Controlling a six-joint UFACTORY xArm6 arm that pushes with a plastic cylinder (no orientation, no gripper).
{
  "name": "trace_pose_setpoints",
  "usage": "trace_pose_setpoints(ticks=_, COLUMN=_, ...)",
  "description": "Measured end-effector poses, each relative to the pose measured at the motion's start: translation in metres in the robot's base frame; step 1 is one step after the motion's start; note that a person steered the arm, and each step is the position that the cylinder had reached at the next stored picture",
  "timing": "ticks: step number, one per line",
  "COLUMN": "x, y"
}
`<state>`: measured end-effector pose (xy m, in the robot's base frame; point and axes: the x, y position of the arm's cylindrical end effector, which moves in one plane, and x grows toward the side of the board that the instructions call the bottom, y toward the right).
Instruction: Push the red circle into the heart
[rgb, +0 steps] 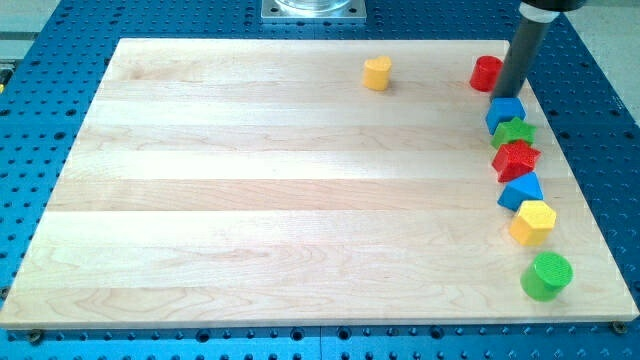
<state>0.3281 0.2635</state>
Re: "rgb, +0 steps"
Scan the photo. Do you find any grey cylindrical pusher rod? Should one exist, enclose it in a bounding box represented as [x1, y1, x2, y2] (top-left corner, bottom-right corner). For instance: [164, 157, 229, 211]
[491, 1, 560, 99]

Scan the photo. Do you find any black robot arm end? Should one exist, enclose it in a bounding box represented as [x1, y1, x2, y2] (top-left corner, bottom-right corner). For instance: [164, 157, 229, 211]
[522, 0, 587, 12]

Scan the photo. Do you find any blue cube block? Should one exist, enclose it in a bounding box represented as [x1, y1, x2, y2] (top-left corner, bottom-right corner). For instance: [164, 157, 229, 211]
[485, 97, 526, 135]

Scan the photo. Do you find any red star block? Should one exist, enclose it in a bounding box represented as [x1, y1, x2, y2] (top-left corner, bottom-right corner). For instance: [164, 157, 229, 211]
[491, 140, 541, 183]

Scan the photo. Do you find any board clamp screw left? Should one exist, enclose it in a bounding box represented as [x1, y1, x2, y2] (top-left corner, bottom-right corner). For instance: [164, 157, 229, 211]
[25, 329, 44, 345]

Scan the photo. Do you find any board clamp screw right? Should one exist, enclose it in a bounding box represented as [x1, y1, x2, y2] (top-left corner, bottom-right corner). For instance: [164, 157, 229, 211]
[609, 321, 628, 335]

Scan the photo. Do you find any yellow heart block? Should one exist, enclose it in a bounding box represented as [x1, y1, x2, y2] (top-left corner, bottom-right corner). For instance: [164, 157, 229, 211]
[362, 55, 392, 91]

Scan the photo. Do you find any green cylinder block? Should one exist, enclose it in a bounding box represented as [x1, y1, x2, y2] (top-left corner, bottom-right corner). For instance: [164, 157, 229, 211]
[520, 251, 574, 302]

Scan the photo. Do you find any red cylinder block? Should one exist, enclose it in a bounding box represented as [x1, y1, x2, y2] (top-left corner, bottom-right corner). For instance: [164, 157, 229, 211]
[469, 55, 503, 92]

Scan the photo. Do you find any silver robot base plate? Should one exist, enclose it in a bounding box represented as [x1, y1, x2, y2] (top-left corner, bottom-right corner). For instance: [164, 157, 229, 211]
[260, 0, 367, 21]

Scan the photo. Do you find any green star block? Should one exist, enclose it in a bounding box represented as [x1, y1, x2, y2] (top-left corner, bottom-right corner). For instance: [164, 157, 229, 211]
[491, 117, 537, 149]

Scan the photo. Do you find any yellow hexagon block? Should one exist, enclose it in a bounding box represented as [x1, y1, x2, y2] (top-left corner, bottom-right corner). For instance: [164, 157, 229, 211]
[509, 200, 557, 246]

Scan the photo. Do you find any blue triangle block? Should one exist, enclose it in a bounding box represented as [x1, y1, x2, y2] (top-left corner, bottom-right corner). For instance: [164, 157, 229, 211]
[497, 172, 544, 211]

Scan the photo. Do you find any light wooden board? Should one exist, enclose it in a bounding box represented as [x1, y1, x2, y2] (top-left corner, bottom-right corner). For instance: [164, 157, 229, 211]
[1, 38, 638, 330]

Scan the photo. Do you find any board clamp screw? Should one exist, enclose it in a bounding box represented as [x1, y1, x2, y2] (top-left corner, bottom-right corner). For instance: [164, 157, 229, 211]
[25, 329, 44, 345]
[609, 321, 628, 335]

